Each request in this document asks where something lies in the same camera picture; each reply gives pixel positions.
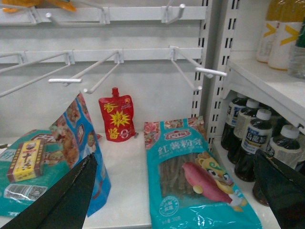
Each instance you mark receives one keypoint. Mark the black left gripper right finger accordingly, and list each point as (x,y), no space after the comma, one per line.
(283,188)

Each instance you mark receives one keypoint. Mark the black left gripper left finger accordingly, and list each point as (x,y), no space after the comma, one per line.
(65,204)

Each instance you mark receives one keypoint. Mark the clear water bottle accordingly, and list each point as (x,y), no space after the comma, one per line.
(296,67)

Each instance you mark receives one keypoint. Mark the yellow drink bottle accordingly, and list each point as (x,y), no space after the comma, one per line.
(268,31)
(286,35)

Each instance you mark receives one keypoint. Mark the white perforated shelf upright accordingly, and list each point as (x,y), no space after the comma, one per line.
(216,35)

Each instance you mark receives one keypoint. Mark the dark tea bottle right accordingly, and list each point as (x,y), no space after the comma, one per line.
(285,146)

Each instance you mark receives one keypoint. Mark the teal noodle bag left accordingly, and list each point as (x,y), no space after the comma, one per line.
(15,197)

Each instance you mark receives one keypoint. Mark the yellow red spice box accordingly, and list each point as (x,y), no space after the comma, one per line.
(28,161)

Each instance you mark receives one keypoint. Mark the dark oolong tea bottle front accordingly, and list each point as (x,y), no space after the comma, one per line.
(257,135)

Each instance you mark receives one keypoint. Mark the blue snack bag standing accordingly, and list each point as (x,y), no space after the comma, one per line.
(76,137)

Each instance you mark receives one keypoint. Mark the teal sweet potato noodle bag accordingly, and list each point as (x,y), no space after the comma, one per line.
(188,188)

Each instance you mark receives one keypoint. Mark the dark tea bottle back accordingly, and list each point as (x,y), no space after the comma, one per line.
(241,111)

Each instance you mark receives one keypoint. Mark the red sauce pouch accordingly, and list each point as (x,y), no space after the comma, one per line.
(117,113)

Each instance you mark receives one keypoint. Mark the white peg hook left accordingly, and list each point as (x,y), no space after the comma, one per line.
(30,77)

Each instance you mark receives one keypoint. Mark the yellow drink bottle back left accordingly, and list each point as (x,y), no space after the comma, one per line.
(268,31)

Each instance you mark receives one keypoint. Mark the white upper peg hook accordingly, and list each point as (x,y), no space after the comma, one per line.
(170,15)

